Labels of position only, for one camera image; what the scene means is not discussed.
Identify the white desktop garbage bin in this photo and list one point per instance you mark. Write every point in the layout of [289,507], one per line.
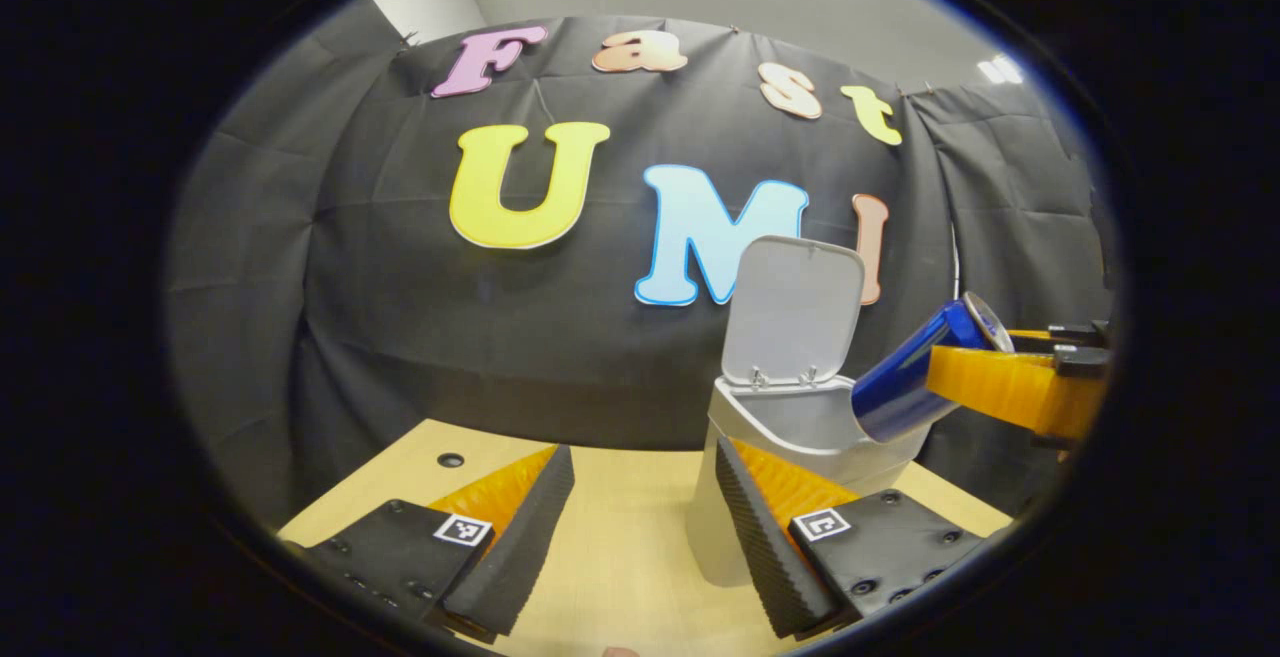
[712,527]

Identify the blue pop can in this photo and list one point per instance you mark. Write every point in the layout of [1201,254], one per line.
[900,392]

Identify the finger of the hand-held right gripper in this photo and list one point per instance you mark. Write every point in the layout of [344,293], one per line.
[1000,387]
[1075,333]

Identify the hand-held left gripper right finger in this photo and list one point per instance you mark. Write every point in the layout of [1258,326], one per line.
[765,547]

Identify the wooden desktop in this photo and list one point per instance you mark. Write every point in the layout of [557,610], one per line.
[620,537]

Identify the white garbage bin lid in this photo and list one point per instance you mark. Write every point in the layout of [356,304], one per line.
[795,312]

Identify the ceiling light panel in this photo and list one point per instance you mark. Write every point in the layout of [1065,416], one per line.
[1000,69]

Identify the black backdrop cloth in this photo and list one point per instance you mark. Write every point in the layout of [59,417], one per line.
[450,337]

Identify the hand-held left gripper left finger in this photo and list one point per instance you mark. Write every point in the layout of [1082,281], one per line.
[525,547]

